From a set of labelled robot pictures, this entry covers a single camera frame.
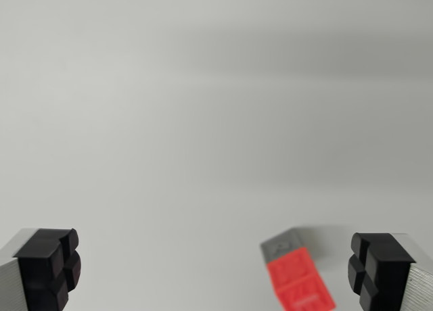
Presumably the grey soft cube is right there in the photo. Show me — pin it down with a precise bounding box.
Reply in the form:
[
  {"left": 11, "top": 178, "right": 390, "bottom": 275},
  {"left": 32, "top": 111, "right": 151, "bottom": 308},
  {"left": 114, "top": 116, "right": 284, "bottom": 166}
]
[{"left": 259, "top": 226, "right": 326, "bottom": 263}]

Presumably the black-padded silver gripper left finger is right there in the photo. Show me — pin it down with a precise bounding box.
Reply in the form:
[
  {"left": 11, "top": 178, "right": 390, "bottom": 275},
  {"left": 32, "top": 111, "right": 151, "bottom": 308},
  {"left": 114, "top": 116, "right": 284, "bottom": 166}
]
[{"left": 0, "top": 227, "right": 82, "bottom": 311}]

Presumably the red soft Infantino cube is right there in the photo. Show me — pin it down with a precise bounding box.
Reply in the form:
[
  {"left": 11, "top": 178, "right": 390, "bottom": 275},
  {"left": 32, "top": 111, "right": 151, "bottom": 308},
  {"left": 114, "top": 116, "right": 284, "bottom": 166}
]
[{"left": 266, "top": 247, "right": 338, "bottom": 311}]

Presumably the black-padded silver gripper right finger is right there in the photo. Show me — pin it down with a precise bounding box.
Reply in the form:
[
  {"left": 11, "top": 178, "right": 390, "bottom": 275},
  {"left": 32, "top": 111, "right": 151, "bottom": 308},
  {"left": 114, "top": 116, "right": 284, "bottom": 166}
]
[{"left": 347, "top": 232, "right": 433, "bottom": 311}]

